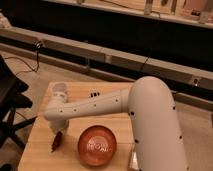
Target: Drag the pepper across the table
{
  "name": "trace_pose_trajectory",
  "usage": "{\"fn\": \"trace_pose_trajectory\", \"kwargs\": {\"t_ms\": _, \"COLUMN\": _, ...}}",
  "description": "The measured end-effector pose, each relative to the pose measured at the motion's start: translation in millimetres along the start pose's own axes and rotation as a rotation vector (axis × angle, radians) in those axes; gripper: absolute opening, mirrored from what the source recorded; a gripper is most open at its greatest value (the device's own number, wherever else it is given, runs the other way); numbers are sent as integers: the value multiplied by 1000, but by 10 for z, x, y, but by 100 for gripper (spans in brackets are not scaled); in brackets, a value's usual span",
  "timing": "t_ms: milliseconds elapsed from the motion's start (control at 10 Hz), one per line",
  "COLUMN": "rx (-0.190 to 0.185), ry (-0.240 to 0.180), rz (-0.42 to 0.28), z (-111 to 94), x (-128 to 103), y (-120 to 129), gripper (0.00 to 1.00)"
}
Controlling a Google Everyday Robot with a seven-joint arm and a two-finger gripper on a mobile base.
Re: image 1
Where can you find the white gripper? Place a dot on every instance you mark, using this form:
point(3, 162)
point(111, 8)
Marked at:
point(58, 125)

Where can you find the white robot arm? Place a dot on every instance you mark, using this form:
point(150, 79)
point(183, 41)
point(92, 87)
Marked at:
point(159, 143)

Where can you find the orange translucent bowl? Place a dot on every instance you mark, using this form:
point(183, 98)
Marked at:
point(97, 145)

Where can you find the black office chair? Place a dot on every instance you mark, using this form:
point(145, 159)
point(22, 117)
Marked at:
point(11, 98)

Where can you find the long metal rail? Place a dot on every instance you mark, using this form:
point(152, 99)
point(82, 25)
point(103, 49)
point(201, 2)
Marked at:
point(189, 85)

